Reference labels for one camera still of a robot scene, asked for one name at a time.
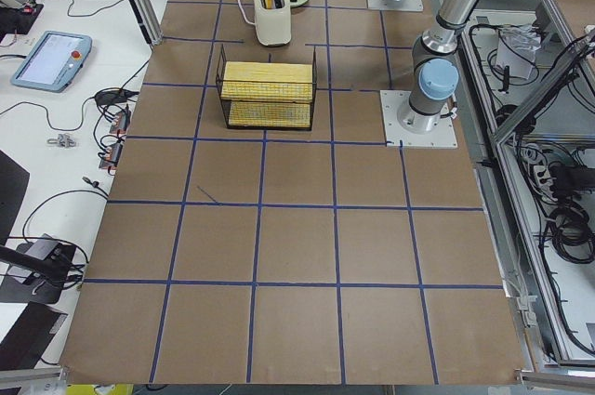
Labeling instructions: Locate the white two-slot toaster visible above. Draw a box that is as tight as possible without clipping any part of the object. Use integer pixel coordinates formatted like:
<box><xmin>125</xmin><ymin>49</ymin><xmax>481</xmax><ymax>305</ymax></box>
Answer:
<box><xmin>254</xmin><ymin>0</ymin><xmax>291</xmax><ymax>46</ymax></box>

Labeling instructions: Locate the wooden board in basket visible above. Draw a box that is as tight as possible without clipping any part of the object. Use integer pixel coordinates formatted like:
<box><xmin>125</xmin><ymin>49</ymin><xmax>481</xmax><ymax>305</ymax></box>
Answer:
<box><xmin>219</xmin><ymin>60</ymin><xmax>313</xmax><ymax>128</ymax></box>

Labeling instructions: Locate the near teach pendant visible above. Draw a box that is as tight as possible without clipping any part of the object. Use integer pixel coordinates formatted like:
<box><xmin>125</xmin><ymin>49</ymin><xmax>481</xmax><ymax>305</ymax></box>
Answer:
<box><xmin>10</xmin><ymin>31</ymin><xmax>93</xmax><ymax>93</ymax></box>

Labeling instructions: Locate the white power cord with plug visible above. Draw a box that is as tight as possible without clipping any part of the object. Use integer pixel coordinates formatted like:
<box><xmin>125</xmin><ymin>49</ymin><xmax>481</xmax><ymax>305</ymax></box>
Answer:
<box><xmin>234</xmin><ymin>0</ymin><xmax>257</xmax><ymax>27</ymax></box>

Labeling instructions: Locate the black wire basket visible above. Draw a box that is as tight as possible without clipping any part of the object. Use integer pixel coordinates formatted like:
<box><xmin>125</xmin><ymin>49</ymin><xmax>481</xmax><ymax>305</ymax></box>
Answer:
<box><xmin>215</xmin><ymin>44</ymin><xmax>319</xmax><ymax>132</ymax></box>

